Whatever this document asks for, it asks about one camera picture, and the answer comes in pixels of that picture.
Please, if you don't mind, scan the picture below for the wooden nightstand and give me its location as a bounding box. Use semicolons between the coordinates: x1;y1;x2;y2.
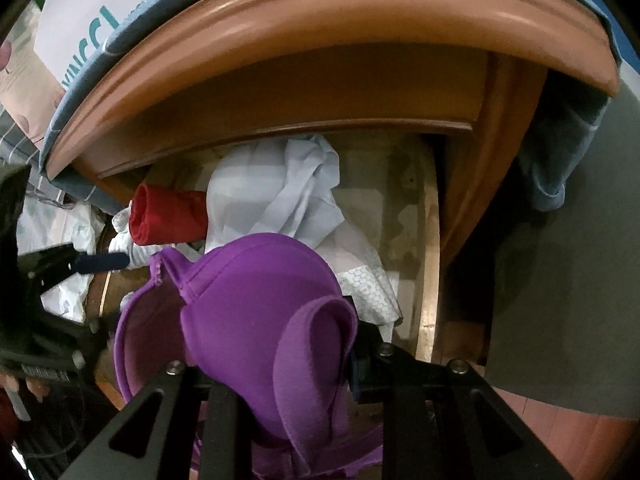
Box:
45;0;623;361

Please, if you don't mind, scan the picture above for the white box with teal print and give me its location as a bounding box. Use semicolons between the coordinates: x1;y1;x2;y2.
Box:
32;0;211;97

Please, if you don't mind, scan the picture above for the grey plaid cloth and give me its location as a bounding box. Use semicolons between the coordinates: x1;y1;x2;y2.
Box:
0;110;52;197

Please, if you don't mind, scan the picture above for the red underwear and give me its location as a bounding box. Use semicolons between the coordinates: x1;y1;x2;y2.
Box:
129;183;208;247

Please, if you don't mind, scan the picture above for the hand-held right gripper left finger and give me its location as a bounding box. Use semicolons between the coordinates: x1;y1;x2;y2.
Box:
62;360;253;480

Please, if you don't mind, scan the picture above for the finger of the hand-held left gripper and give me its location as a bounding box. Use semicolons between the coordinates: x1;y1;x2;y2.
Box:
20;242;132;292

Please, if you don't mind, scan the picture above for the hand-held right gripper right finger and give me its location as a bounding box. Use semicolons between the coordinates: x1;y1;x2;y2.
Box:
349;324;574;480

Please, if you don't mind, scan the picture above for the floral beige curtain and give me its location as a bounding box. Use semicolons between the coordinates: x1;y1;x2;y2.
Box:
0;5;67;152

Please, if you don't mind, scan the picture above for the white plastic bag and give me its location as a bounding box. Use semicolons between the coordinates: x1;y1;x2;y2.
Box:
19;195;112;322

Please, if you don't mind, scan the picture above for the purple bra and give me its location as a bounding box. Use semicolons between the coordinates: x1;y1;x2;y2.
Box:
112;232;386;480

